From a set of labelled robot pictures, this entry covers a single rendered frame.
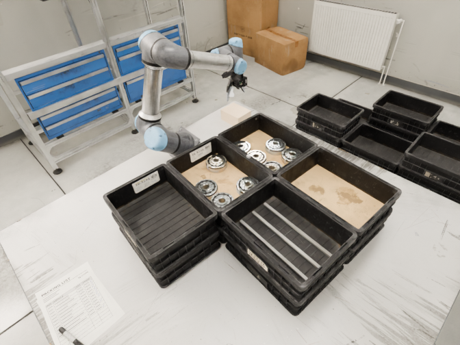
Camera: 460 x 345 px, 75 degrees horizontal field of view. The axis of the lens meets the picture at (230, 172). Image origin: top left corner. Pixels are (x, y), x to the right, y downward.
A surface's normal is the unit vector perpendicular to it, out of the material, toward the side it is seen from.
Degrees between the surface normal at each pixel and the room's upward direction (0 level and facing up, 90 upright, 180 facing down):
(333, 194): 0
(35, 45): 90
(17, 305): 0
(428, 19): 90
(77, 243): 0
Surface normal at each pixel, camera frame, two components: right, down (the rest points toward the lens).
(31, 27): 0.70, 0.46
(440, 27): -0.71, 0.51
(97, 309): -0.05, -0.73
